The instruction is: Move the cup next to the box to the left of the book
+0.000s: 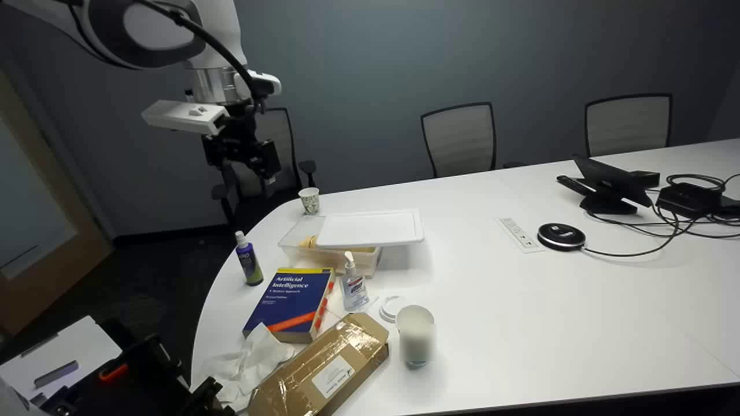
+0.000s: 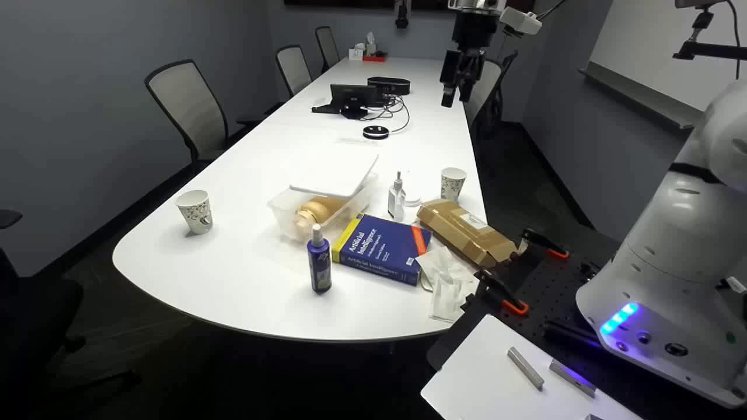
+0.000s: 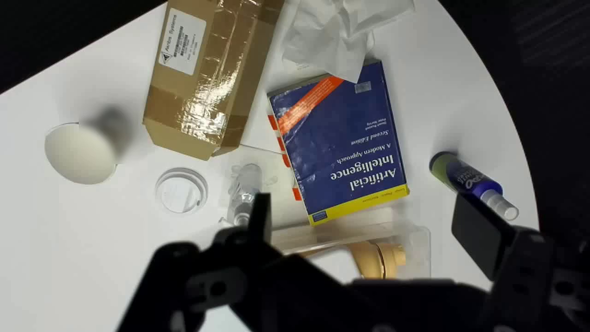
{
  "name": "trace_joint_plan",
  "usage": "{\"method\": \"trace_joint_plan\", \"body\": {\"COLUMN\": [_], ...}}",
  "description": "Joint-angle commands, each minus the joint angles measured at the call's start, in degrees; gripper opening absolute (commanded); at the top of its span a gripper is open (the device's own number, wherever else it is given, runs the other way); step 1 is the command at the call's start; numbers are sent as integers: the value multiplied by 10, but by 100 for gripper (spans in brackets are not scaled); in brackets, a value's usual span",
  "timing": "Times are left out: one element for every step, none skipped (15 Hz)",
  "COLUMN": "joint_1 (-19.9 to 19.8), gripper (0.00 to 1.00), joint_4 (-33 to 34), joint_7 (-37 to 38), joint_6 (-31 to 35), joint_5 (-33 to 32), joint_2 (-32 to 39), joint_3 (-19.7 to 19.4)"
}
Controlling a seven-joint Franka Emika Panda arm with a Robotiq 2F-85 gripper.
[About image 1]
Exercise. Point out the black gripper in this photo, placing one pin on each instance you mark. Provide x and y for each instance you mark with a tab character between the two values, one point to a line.
240	141

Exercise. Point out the patterned paper cup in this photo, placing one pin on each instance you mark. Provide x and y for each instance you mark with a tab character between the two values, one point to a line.
415	327

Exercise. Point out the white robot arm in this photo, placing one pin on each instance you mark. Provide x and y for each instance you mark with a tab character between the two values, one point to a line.
205	37

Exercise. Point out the small white paper cup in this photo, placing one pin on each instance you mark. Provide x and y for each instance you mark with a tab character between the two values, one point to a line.
310	199

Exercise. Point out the white round cup lid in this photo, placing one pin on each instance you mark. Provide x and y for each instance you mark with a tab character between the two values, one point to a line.
391	305

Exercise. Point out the brown cardboard box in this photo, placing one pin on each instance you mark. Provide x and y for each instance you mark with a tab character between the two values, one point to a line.
323	375

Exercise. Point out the clear plastic container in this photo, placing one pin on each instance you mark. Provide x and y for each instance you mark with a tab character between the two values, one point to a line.
299	244

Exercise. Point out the purple glue bottle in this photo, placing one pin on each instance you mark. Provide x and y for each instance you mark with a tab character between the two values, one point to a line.
249	259

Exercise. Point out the white container lid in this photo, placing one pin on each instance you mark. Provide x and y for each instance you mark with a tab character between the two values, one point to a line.
370	229

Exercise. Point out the blue textbook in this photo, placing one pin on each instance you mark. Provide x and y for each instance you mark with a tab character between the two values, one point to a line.
295	304

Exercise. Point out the clear sanitizer bottle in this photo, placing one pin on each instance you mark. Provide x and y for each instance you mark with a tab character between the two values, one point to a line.
355	285

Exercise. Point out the left grey mesh chair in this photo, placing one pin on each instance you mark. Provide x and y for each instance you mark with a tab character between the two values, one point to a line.
462	138

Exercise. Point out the grey mesh chair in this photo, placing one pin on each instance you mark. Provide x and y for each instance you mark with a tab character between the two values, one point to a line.
628	122
462	138

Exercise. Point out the crumpled clear plastic bag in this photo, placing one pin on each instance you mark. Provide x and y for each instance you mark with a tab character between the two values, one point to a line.
241	370

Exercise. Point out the white paper sheet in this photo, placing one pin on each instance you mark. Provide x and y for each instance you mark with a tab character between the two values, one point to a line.
62	360

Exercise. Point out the black equipment with orange part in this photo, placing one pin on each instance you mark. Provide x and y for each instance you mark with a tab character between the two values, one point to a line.
145	380

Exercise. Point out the white remote control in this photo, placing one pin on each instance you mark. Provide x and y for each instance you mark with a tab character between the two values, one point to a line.
521	235

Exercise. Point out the round black speakerphone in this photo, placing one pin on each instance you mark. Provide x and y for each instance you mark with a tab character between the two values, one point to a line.
560	235

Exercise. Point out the black conference device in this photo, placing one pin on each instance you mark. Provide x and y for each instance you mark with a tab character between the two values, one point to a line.
611	190

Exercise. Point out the right grey mesh chair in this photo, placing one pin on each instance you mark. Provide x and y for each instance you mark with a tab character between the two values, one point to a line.
628	122

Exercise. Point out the black power adapter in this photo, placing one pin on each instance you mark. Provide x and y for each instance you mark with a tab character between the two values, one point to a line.
694	195

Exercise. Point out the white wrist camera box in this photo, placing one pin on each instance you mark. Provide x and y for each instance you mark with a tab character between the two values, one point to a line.
185	116

